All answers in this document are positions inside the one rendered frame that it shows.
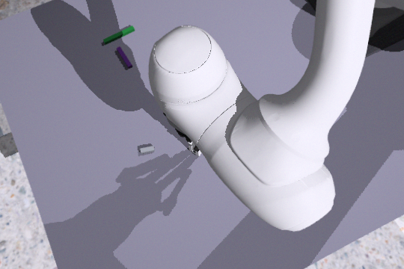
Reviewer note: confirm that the purple rod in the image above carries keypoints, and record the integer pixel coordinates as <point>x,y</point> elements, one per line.
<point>124,57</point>

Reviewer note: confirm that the green rod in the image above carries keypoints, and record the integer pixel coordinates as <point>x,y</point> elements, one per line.
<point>119,35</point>

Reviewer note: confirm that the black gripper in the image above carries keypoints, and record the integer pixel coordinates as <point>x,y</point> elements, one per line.
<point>191,144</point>

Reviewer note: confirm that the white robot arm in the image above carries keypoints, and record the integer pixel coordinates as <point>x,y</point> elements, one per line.
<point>269,152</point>

